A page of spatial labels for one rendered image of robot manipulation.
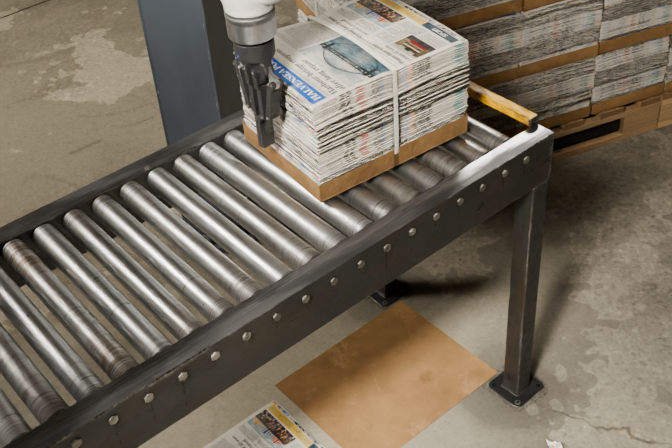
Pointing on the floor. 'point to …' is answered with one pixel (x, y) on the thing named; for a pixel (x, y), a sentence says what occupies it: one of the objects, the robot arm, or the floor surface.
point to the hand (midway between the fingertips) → (265, 129)
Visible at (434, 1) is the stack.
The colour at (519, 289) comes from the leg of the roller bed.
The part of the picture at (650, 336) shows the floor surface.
